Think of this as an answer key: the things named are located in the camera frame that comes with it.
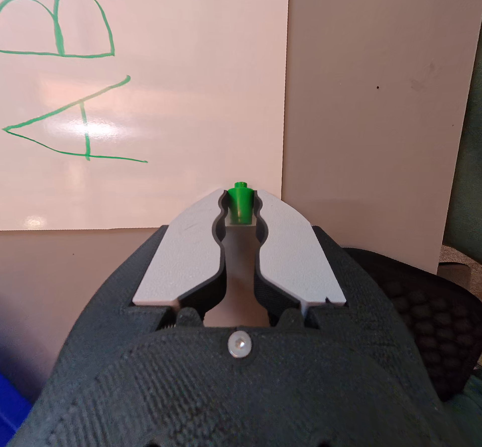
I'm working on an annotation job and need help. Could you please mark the small white whiteboard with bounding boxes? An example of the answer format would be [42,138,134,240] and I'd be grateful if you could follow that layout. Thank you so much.
[0,0,290,231]

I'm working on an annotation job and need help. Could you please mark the person's green sweatshirt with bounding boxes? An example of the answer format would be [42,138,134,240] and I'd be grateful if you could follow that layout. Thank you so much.
[441,29,482,447]

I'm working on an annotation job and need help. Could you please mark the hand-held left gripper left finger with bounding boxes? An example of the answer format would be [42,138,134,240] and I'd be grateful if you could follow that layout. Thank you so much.
[133,188,229,317]

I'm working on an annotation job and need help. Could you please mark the blue plastic bin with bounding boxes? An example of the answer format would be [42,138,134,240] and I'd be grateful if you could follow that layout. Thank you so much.
[0,373,34,447]

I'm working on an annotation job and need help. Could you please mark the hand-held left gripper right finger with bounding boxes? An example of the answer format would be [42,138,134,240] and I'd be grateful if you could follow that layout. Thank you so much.
[253,188,346,320]

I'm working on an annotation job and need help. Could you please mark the green marker cap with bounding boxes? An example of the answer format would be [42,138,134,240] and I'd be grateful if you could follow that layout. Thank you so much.
[227,181,254,225]

